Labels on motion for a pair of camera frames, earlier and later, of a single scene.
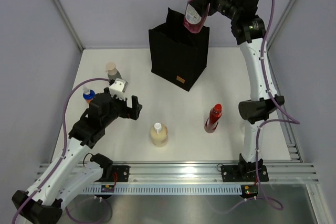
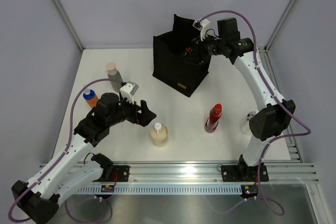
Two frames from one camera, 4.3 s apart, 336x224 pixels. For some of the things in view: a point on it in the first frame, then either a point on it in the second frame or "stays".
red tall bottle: [212, 121] stays
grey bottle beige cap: [113, 73] stays
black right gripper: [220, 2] → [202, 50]
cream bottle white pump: [159, 135] stays
